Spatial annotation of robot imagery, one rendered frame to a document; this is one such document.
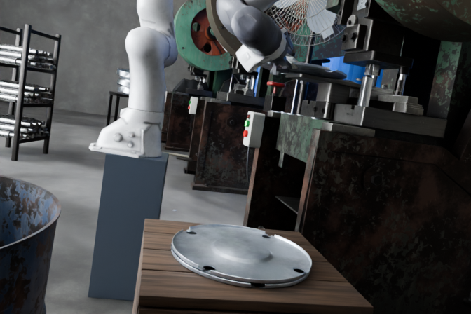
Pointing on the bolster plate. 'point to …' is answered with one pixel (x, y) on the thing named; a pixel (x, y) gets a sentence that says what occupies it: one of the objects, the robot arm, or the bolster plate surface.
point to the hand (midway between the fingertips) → (290, 62)
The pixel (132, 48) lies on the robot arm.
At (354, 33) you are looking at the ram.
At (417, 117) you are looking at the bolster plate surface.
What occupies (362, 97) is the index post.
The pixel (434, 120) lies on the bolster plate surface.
